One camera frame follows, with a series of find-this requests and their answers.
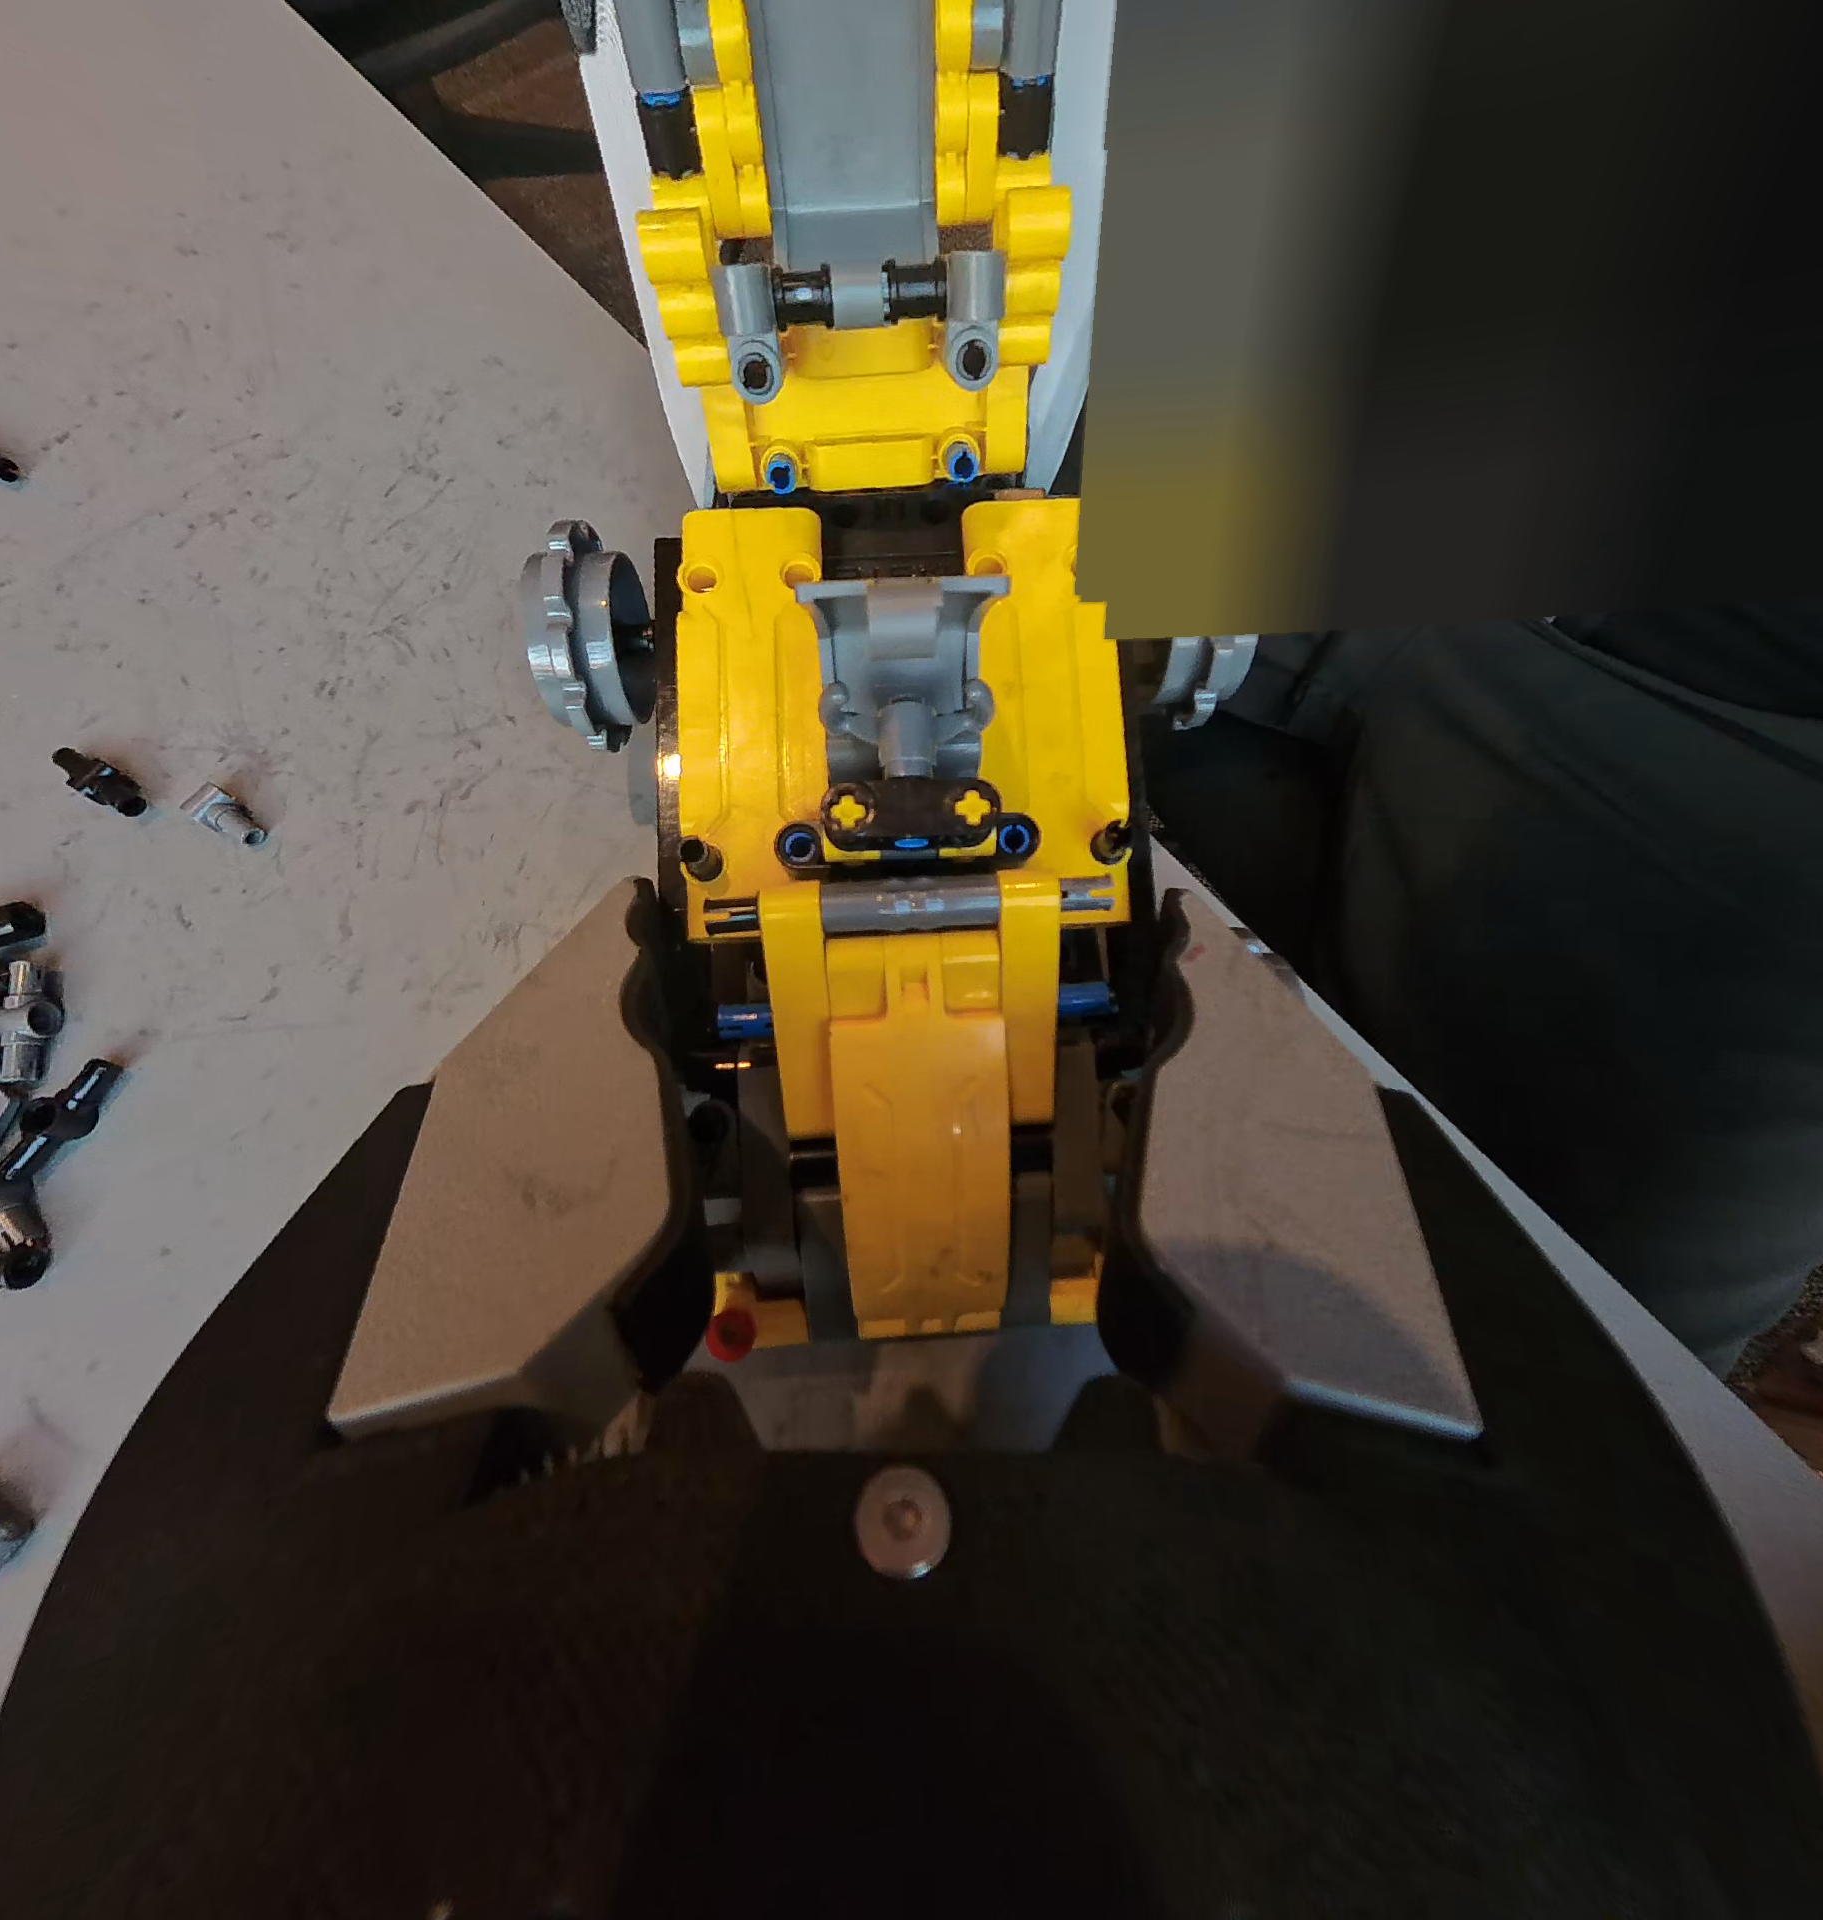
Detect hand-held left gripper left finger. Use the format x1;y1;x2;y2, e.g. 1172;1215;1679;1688
325;873;722;1448

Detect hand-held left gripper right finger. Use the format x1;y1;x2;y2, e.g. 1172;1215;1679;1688
1104;884;1486;1454

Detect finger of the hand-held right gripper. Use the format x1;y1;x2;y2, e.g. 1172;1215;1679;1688
578;60;722;499
1031;0;1119;499

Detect yellow toy building model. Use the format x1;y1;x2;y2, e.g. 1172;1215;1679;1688
520;0;1258;1441

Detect white desk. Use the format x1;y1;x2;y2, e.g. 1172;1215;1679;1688
0;0;1823;1816

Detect person's dark trousers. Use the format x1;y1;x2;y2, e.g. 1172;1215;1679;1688
1143;605;1823;1382

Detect pile of toy building pieces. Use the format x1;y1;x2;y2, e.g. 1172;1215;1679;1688
0;897;130;1299

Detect black toy connector pin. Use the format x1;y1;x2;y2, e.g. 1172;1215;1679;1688
52;746;149;819

